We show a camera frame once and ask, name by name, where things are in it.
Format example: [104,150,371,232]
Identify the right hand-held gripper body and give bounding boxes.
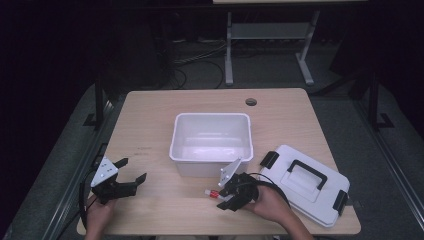
[218,157,260,210]

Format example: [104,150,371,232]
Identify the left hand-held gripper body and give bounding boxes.
[90,155,138,205]

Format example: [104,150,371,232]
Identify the black metal stand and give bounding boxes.
[83,74,108,128]
[365,71,395,132]

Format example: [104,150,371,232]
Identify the grey-legged background table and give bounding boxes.
[212,0,368,87]

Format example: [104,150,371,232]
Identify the red and white tube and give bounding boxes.
[204,188,234,203]

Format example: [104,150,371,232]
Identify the person's right hand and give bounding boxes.
[242,184,292,224]

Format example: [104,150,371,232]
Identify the aluminium floor rail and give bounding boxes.
[352,99,424,232]
[41,99,116,240]

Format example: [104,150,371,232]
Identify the white lid with black handle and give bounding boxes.
[258,144,351,228]

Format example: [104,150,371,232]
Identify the right hand-held gripper cable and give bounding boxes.
[246,172,292,209]

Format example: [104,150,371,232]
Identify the white plastic storage box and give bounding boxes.
[168,112,254,179]

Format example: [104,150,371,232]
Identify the person's left hand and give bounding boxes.
[84,195,116,240]

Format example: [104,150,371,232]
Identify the black floor cables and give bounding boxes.
[163,37,228,90]

